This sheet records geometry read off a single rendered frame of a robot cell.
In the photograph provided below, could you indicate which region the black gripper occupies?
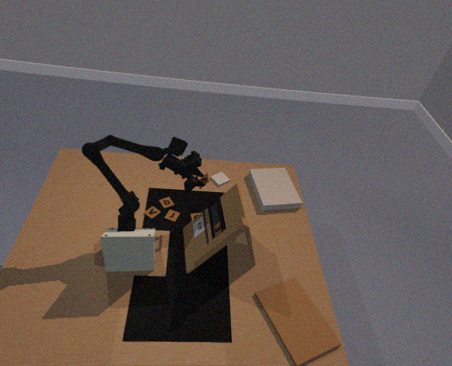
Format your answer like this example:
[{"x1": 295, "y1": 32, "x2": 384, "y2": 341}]
[{"x1": 173, "y1": 159, "x2": 205, "y2": 192}]

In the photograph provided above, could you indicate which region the beige flat rectangular slab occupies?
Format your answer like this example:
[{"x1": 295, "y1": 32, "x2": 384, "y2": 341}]
[{"x1": 248, "y1": 168, "x2": 302, "y2": 210}]

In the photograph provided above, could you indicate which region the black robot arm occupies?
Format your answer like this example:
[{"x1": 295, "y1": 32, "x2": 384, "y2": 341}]
[{"x1": 82, "y1": 135, "x2": 202, "y2": 231}]

